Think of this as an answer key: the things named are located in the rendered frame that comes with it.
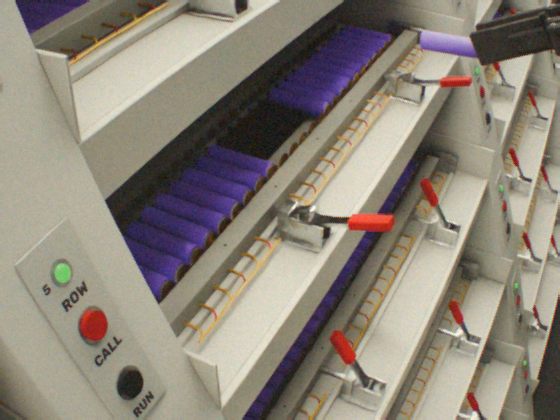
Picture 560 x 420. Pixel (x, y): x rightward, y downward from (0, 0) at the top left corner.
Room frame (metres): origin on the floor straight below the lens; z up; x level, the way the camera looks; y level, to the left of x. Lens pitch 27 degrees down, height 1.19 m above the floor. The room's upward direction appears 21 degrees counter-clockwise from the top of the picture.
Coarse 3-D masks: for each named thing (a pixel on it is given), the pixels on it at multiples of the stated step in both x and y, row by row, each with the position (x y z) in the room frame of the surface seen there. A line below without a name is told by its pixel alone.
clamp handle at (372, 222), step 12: (312, 216) 0.46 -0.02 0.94; (324, 216) 0.46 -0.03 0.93; (336, 216) 0.45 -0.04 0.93; (360, 216) 0.44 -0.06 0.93; (372, 216) 0.43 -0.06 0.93; (384, 216) 0.43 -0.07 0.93; (348, 228) 0.44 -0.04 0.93; (360, 228) 0.43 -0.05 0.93; (372, 228) 0.42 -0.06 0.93; (384, 228) 0.42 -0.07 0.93
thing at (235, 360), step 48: (432, 96) 0.68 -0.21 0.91; (288, 144) 0.60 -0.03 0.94; (384, 144) 0.59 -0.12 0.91; (336, 192) 0.52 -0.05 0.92; (384, 192) 0.56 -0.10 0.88; (336, 240) 0.46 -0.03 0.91; (288, 288) 0.42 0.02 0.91; (192, 336) 0.38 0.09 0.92; (240, 336) 0.38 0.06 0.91; (288, 336) 0.40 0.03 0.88; (240, 384) 0.34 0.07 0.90
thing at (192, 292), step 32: (416, 32) 0.79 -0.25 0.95; (384, 64) 0.71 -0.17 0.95; (352, 96) 0.64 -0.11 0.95; (384, 96) 0.66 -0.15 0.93; (320, 128) 0.58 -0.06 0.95; (352, 128) 0.60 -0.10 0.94; (288, 160) 0.54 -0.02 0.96; (320, 160) 0.56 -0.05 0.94; (288, 192) 0.51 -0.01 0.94; (256, 224) 0.46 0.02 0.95; (224, 256) 0.43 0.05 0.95; (192, 288) 0.40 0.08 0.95
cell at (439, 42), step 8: (424, 32) 0.53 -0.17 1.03; (432, 32) 0.53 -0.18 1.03; (440, 32) 0.53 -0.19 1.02; (424, 40) 0.53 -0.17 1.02; (432, 40) 0.53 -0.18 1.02; (440, 40) 0.52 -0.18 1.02; (448, 40) 0.52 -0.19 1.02; (456, 40) 0.51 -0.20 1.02; (464, 40) 0.51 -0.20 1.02; (424, 48) 0.53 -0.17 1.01; (432, 48) 0.53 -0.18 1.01; (440, 48) 0.52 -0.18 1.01; (448, 48) 0.52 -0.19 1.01; (456, 48) 0.51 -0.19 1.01; (464, 48) 0.51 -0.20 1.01; (472, 48) 0.50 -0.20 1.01; (464, 56) 0.51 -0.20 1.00; (472, 56) 0.50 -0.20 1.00
